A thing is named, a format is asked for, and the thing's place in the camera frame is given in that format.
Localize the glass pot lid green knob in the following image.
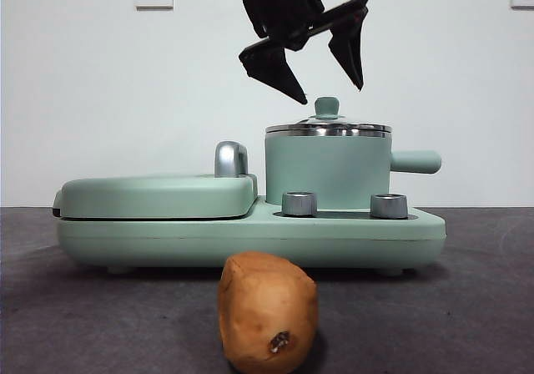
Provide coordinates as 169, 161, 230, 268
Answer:
264, 96, 393, 135

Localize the brown potato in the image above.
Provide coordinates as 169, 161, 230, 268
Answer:
216, 251, 318, 374

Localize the green hinged griddle lid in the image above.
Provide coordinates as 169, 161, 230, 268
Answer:
51, 172, 259, 221

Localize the silver control knob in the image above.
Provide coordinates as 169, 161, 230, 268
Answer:
281, 190, 318, 217
370, 193, 409, 220

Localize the green breakfast machine base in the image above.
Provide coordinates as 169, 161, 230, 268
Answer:
56, 195, 447, 275

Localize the chrome griddle lid handle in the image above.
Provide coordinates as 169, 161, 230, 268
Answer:
214, 140, 251, 179

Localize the green steamer pot with handle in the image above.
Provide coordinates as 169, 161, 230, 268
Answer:
264, 129, 442, 207

